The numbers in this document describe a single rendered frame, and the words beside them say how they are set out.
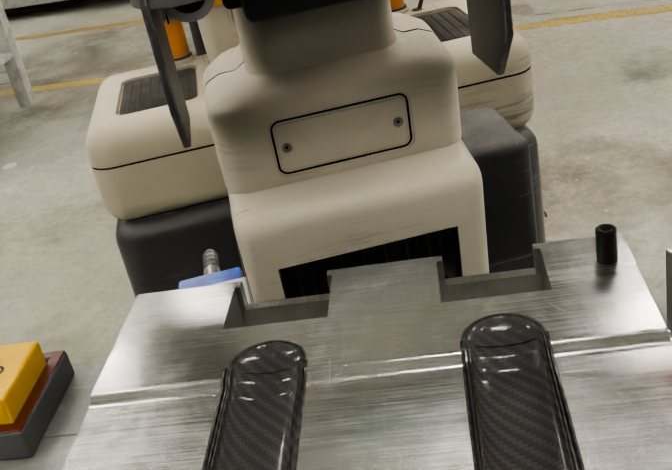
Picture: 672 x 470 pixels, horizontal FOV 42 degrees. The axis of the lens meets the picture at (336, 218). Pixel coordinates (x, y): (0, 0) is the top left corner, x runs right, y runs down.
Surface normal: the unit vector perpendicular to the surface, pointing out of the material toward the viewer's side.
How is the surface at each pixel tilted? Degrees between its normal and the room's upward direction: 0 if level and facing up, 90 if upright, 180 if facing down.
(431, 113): 98
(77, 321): 0
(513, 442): 5
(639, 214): 0
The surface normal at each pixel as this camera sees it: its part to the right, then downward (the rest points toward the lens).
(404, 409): -0.18, -0.85
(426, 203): 0.18, 0.54
